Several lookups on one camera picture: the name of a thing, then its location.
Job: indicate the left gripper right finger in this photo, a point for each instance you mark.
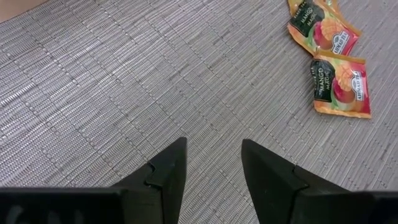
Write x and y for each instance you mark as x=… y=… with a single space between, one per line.
x=270 y=186

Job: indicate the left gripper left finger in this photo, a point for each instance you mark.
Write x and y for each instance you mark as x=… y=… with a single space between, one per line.
x=164 y=186

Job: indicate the orange mango tea packet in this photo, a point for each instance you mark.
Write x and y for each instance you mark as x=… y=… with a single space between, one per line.
x=342 y=90
x=323 y=31

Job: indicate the grey woven placemat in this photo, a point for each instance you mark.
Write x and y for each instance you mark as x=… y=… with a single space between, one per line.
x=124 y=77

